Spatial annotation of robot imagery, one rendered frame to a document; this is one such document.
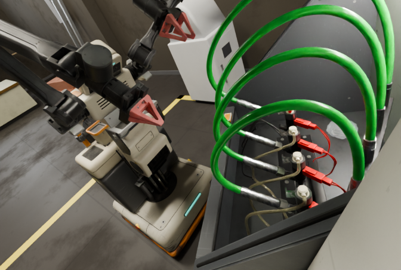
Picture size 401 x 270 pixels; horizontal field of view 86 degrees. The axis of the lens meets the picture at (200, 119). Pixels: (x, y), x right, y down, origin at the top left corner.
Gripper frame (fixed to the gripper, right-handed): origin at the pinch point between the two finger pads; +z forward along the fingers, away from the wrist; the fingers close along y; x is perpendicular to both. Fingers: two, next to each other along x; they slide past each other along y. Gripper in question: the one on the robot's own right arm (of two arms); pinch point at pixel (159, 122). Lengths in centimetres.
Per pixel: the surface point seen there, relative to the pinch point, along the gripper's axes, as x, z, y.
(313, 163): 11.9, 38.5, 6.8
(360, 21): 12.7, 19.1, 36.2
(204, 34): 172, -36, -82
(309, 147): 8.4, 31.3, 13.6
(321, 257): -16.7, 28.6, 22.0
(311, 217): -13.0, 26.2, 22.3
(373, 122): 5.0, 30.7, 28.2
